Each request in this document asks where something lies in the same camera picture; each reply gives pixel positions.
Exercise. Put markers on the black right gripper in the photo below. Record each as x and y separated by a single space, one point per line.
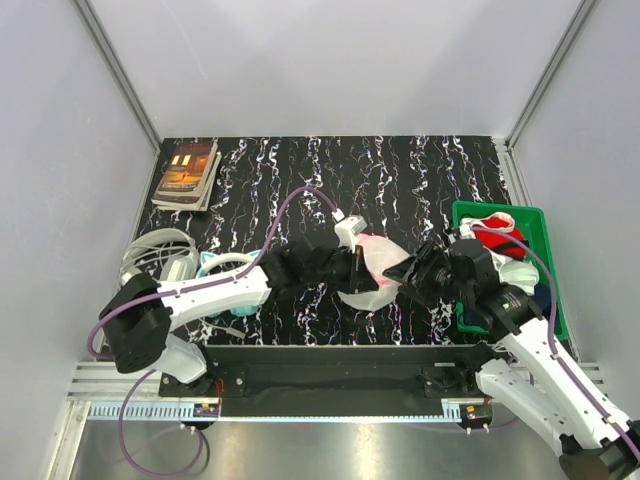
429 256

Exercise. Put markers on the blue garment in bin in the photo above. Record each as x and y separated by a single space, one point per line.
543 299

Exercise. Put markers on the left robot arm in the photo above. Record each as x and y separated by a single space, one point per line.
139 321

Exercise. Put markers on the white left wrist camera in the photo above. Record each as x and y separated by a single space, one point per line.
347 229

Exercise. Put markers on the grey usb cable plug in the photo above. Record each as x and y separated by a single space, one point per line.
234 332

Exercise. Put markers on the paperback book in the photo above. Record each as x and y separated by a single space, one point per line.
187 182

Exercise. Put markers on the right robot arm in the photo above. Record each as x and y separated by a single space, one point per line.
591 437

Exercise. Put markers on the green plastic bin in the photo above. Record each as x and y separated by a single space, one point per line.
532 223

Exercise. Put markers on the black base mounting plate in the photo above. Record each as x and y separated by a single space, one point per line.
337 383

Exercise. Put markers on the white headphones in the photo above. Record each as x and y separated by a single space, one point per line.
172 248

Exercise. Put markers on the teal cat-ear headphones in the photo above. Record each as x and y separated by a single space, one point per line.
209 261

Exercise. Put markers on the white pink mesh laundry bag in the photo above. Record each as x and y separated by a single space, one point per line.
380 253

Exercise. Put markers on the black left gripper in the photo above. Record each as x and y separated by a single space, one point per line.
359 278

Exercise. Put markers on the red garment in bin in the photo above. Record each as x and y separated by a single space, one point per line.
498 232

